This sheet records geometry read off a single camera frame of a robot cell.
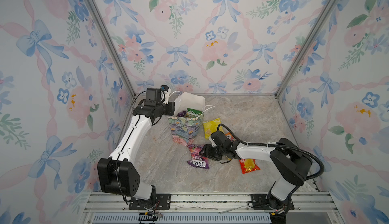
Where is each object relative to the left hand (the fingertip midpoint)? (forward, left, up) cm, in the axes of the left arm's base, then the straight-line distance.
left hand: (174, 105), depth 81 cm
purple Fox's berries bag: (+4, -3, -13) cm, 14 cm away
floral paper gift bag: (-10, -6, -9) cm, 15 cm away
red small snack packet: (-24, -42, -24) cm, 53 cm away
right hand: (-18, -15, -22) cm, 32 cm away
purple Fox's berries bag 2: (-22, -13, -21) cm, 33 cm away
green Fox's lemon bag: (+5, -10, -13) cm, 17 cm away
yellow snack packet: (+1, -22, -23) cm, 31 cm away
